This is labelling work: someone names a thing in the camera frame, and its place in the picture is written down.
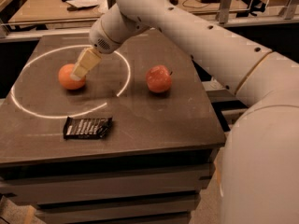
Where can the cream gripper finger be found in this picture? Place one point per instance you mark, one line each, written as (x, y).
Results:
(86, 61)

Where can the orange fruit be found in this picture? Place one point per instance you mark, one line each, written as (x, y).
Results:
(65, 79)

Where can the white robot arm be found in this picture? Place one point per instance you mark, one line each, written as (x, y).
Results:
(260, 167)

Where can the white paper sheets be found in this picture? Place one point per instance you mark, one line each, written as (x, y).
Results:
(83, 3)

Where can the red apple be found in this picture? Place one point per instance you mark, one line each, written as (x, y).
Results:
(158, 79)

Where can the dark drawer cabinet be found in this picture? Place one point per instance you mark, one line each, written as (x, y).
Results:
(156, 188)

